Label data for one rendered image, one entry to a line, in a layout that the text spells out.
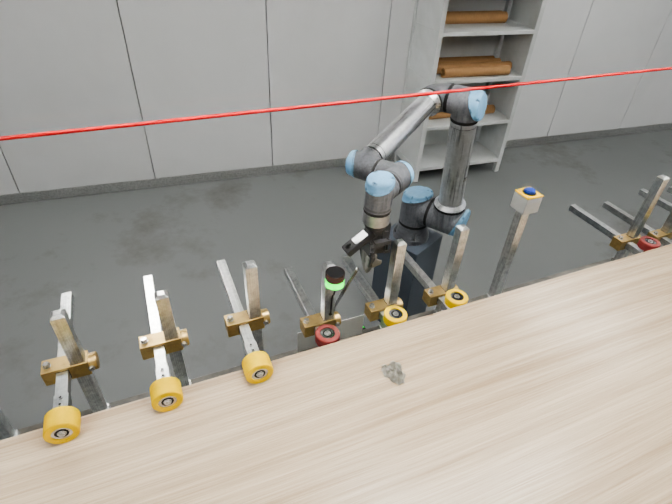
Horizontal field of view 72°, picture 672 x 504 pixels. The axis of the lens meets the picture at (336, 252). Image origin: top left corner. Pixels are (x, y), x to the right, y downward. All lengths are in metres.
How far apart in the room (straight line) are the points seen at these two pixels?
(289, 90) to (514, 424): 3.22
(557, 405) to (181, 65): 3.30
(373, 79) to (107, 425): 3.49
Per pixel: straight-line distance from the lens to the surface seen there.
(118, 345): 2.86
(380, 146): 1.66
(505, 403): 1.46
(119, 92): 3.93
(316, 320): 1.59
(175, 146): 4.07
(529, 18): 4.47
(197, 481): 1.27
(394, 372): 1.41
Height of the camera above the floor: 2.01
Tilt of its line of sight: 37 degrees down
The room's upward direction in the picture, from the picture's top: 3 degrees clockwise
